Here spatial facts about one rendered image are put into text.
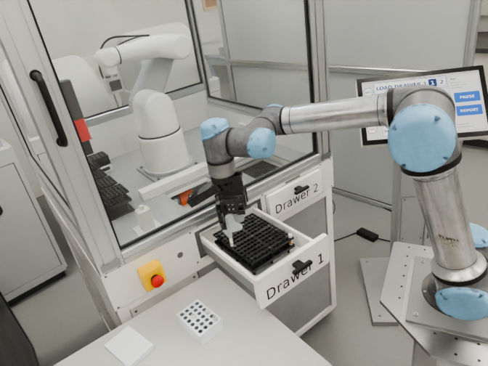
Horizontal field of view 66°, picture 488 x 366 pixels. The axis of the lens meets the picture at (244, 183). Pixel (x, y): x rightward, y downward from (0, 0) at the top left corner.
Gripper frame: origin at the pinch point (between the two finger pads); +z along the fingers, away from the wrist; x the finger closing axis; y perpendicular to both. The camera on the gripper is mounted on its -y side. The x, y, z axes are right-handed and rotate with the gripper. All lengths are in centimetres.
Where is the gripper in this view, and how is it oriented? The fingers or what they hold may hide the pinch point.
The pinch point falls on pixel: (227, 232)
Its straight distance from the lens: 115.4
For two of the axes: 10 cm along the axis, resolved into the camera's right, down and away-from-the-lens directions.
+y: 9.8, -0.7, -1.8
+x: 1.3, -4.9, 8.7
